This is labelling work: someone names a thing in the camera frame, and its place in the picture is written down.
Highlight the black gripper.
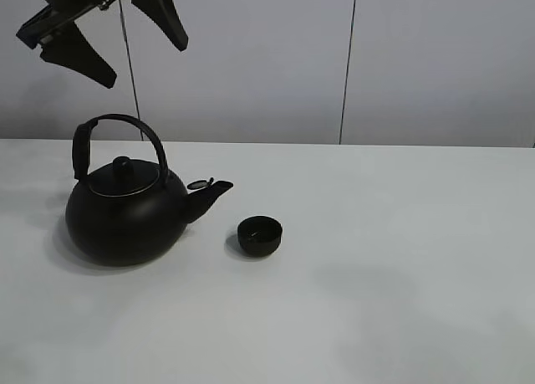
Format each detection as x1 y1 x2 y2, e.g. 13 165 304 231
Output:
16 0 189 89

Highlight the black round teapot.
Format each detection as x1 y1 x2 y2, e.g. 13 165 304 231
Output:
65 114 233 267

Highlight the small black teacup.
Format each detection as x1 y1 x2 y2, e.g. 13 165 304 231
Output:
237 216 283 258

